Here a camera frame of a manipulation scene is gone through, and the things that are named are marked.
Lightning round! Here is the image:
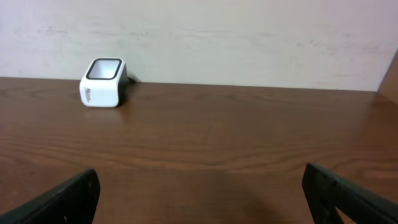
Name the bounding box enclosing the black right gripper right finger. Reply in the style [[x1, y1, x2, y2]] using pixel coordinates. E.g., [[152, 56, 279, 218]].
[[302, 163, 397, 224]]

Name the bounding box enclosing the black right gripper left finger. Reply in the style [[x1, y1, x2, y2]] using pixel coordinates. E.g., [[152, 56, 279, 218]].
[[1, 169, 101, 224]]

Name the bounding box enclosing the white barcode scanner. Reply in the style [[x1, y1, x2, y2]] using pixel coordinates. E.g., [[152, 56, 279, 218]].
[[79, 58, 129, 108]]

